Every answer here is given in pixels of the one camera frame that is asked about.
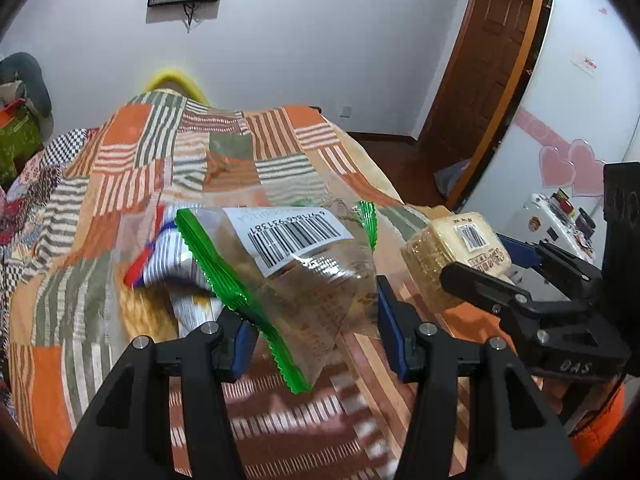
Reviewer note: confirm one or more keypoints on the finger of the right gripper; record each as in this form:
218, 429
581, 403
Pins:
483, 291
522, 254

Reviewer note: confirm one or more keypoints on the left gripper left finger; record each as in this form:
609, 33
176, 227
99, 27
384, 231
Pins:
125, 432

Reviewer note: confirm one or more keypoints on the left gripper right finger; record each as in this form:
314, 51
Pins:
513, 433

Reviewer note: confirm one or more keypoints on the beige barcode cracker pack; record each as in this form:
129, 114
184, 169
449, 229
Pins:
465, 238

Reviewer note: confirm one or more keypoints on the green-edged clear cookie bag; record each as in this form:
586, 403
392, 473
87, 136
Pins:
302, 275

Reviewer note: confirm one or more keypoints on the blue white snack bag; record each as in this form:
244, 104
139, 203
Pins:
166, 262

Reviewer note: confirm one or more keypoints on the small puffed biscuit bag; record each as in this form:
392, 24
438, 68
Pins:
147, 311

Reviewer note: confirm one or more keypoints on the clear plastic storage bin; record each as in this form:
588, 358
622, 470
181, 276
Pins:
301, 269

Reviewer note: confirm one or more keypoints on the brown wooden door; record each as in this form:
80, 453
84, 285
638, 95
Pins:
487, 60

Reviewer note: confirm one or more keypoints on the checkered patterned quilt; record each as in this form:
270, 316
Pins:
23, 209

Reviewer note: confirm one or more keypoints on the patchwork striped bed blanket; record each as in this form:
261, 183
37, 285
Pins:
145, 224

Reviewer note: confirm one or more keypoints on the orange flat box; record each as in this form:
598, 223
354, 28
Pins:
9, 112

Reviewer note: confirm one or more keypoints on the grey green pillow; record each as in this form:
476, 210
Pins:
24, 67

